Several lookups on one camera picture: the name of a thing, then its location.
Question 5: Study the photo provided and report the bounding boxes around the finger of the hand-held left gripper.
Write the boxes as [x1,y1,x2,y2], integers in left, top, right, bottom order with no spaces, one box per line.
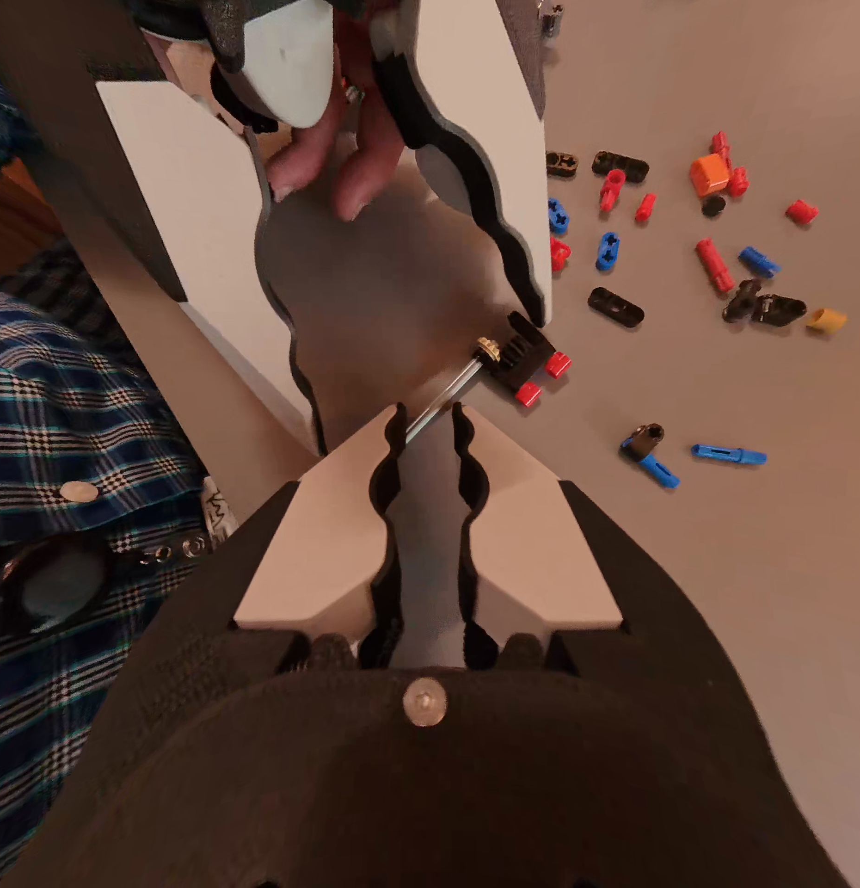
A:
[96,80,329,456]
[369,0,554,328]

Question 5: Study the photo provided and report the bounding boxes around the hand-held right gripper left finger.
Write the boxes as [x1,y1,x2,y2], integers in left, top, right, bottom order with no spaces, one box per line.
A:
[232,401,408,635]

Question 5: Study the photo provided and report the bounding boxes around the scatter of small lego pieces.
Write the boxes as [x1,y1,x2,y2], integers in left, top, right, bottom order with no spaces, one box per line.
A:
[544,130,849,334]

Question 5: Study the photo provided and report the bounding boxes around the person's left hand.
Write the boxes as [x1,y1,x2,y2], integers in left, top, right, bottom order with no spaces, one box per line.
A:
[264,40,408,223]

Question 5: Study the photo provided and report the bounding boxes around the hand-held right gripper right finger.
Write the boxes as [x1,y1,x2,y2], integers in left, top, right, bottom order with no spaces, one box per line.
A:
[451,401,625,635]

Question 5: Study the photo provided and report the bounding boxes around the long blue lego pin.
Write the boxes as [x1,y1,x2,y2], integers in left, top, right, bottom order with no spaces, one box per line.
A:
[690,443,768,467]

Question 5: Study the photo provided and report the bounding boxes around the person's plaid shirt torso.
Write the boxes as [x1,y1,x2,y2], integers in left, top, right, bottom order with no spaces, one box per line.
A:
[0,59,226,888]

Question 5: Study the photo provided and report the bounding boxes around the black round chest device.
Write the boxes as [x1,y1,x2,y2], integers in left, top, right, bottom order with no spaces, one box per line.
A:
[0,534,115,635]

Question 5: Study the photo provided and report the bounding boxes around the black lego frame red pins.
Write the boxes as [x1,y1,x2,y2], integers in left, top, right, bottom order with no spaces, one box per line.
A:
[484,311,574,407]

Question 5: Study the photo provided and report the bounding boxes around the black connector with blue pin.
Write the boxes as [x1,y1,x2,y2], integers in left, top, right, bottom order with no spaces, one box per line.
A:
[619,422,681,488]

